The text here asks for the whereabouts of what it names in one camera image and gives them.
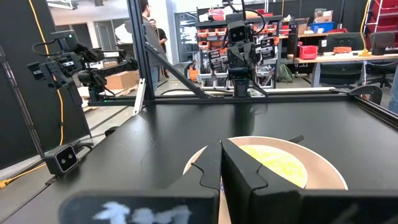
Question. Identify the green bag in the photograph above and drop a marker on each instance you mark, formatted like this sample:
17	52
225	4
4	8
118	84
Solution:
284	73

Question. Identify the tan round plate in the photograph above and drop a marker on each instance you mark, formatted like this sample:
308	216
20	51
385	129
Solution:
323	174

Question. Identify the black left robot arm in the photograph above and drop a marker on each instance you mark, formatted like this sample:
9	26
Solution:
241	81

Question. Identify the black office chair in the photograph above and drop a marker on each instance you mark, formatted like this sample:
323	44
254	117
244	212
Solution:
382	39
342	39

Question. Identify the orange object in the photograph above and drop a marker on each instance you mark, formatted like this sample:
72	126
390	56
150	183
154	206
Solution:
342	50

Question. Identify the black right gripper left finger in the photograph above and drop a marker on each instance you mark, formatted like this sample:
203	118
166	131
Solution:
208	171

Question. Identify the black tripod pole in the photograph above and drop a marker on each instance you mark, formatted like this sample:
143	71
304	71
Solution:
21	101

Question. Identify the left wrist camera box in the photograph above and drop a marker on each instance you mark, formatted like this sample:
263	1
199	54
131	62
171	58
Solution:
237	32

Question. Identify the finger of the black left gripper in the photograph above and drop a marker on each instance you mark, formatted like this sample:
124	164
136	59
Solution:
249	56
234	56

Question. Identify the brown cardboard box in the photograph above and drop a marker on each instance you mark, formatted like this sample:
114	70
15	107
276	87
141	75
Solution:
323	17
121	80

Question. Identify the red storage bin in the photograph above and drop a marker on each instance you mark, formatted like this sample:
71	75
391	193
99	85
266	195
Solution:
308	52

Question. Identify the black curved bracket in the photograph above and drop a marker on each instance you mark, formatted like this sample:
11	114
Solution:
365	88

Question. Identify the blue storage bin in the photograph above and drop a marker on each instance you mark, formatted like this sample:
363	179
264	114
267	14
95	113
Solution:
325	27

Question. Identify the black table-level camera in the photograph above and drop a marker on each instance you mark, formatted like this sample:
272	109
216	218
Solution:
62	160

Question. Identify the small yellow bowl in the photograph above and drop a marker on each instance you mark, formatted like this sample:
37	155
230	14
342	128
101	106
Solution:
280	165

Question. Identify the person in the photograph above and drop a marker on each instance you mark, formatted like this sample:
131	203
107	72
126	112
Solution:
150	31
161	34

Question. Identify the red crate shelf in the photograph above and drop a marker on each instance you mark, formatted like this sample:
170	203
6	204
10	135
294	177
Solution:
388	12

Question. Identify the black partition panel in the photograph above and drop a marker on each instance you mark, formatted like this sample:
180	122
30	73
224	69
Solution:
74	124

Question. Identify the wooden desk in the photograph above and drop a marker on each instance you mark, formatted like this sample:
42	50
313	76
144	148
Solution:
342	57

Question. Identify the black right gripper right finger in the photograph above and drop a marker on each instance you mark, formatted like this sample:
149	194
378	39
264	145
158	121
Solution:
239	174

